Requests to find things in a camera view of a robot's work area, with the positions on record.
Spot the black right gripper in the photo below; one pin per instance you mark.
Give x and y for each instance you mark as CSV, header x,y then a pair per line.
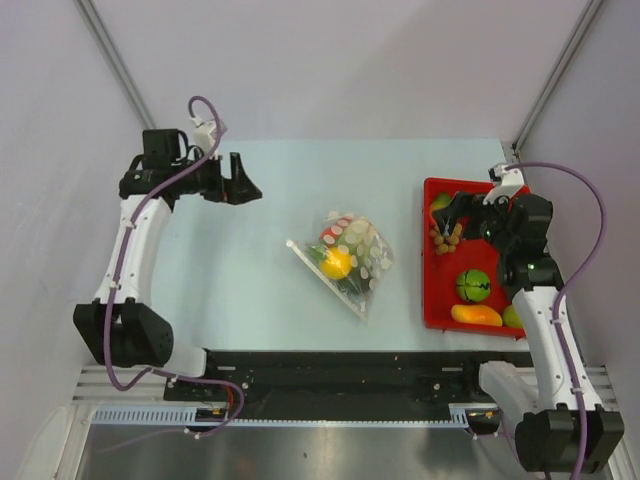
x,y
469,205

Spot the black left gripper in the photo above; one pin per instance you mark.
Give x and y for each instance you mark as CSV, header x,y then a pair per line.
x,y
237,190

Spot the red toy bell pepper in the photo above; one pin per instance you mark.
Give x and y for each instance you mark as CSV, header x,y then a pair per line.
x,y
336,228

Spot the green toy leafy vegetable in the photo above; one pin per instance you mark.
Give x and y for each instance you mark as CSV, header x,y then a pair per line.
x,y
317,252

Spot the clear polka-dot zip bag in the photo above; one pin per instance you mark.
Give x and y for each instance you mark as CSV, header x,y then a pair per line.
x,y
370,252

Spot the yellow toy bell pepper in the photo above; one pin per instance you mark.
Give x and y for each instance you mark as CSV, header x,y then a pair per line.
x,y
337,265

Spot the dark green toy avocado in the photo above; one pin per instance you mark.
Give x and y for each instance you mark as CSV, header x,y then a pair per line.
x,y
356,286

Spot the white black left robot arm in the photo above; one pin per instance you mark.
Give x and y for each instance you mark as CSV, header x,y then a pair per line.
x,y
118,325

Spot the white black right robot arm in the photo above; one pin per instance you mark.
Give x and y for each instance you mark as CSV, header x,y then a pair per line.
x,y
560,424

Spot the brown toy longan bunch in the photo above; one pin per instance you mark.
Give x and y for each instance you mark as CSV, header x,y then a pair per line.
x,y
441,242

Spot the yellow green toy fruit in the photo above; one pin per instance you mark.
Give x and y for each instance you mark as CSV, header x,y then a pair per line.
x,y
440,201

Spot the red plastic tray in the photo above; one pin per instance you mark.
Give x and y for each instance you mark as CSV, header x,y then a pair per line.
x,y
440,271

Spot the green toy split vegetable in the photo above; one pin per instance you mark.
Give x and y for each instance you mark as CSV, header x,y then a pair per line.
x,y
473,286

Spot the yellow orange toy mango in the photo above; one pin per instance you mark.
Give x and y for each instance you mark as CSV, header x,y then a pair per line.
x,y
476,315

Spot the light green toy pear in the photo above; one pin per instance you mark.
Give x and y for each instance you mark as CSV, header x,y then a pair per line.
x,y
510,318

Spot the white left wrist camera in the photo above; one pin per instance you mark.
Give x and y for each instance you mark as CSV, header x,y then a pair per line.
x,y
207,133

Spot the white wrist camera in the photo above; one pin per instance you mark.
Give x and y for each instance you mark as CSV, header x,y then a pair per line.
x,y
507,181
207,133

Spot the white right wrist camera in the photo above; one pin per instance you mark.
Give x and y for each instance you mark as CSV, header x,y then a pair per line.
x,y
507,181

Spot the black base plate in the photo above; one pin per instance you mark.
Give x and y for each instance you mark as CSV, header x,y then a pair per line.
x,y
350,387

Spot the white cable duct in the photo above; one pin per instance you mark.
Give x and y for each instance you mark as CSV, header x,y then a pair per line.
x,y
144,415

